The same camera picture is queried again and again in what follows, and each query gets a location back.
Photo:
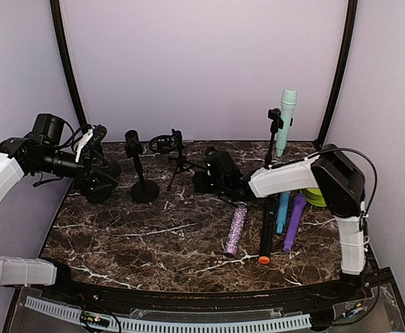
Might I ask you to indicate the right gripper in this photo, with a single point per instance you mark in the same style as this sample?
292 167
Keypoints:
201 184

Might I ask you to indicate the blue microphone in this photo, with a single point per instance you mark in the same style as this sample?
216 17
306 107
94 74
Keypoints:
282 211

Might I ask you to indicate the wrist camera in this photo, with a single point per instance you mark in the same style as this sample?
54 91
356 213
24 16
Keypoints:
91 139
221 167

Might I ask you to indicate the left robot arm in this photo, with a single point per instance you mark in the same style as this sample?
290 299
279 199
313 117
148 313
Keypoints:
41 152

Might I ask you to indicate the green circuit board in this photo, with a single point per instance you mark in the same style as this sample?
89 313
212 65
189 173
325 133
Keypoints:
91 319

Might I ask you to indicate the mint green microphone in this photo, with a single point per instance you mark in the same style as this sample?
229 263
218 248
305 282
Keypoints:
288 104

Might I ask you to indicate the lime green bowl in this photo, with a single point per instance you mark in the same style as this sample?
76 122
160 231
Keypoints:
314 197

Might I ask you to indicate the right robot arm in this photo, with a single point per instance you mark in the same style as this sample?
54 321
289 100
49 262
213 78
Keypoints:
340 181

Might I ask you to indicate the silver glitter microphone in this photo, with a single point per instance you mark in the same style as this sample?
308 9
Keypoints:
234 236

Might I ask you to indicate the black round-base stand clamp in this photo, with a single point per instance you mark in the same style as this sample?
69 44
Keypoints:
143 191

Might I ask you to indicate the purple microphone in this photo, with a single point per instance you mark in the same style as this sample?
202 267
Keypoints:
299 204

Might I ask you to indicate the black round-base stand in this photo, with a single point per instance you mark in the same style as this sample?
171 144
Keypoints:
112 169
99 188
275 115

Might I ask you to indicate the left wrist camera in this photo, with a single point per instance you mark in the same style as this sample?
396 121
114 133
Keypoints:
91 139

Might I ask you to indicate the white slotted cable duct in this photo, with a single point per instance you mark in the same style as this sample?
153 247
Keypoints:
166 321

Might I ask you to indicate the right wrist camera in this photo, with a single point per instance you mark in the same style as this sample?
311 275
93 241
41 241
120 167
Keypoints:
221 167

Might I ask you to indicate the black frame post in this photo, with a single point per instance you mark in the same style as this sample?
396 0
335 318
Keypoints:
63 49
343 55

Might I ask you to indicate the left black frame post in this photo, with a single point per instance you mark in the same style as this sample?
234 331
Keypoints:
63 49

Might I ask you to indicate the right black frame post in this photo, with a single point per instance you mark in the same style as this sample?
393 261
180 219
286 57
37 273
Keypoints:
343 55

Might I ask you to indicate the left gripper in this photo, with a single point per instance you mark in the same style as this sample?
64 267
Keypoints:
85 156

